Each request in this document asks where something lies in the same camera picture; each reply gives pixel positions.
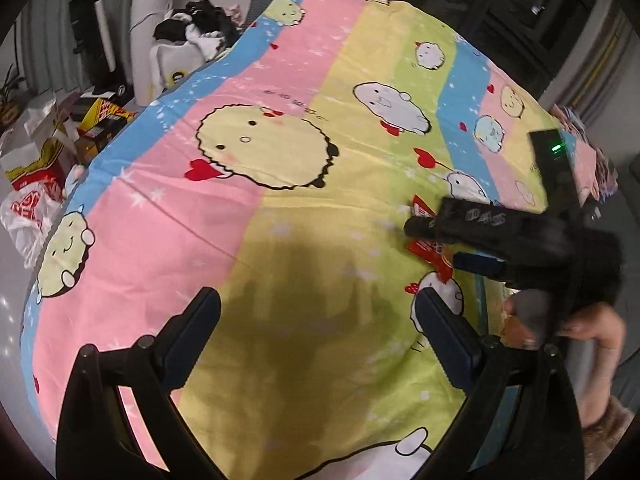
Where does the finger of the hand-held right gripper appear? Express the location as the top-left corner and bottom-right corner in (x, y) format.
(404, 215), (443, 243)
(452, 252), (507, 278)

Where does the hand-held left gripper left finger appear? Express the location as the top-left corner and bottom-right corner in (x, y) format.
(56, 286), (238, 480)

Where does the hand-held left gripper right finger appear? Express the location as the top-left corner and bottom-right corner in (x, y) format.
(414, 287), (586, 480)

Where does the red snack packet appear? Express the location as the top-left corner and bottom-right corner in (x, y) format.
(406, 194), (456, 283)

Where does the person's right forearm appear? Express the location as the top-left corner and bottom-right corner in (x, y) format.
(570, 342), (640, 480)

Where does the person's right hand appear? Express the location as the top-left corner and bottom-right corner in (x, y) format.
(502, 290), (628, 357)

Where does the pastel cartoon printed blanket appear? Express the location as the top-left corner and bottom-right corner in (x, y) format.
(20, 0), (613, 480)

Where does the patterned cloth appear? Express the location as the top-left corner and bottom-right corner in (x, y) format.
(550, 102), (618, 201)

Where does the white red plastic bag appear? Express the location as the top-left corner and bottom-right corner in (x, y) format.
(0, 180), (66, 271)

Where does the red yellow paper bag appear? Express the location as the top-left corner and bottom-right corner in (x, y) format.
(5, 140), (68, 201)

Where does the yellow red cardboard box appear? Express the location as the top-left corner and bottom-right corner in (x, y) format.
(75, 97), (138, 161)

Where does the white tote bag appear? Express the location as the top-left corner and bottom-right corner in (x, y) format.
(150, 40), (211, 101)

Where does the pile of dark clothes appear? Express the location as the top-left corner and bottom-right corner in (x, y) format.
(152, 0), (246, 56)

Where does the potted plant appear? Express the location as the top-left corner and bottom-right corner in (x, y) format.
(0, 65), (26, 131)

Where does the black tower appliance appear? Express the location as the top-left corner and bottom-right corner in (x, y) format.
(67, 0), (126, 91)

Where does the white paper roll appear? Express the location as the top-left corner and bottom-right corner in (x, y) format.
(129, 0), (178, 106)

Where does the dark window frame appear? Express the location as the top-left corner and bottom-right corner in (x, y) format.
(480, 0), (616, 91)

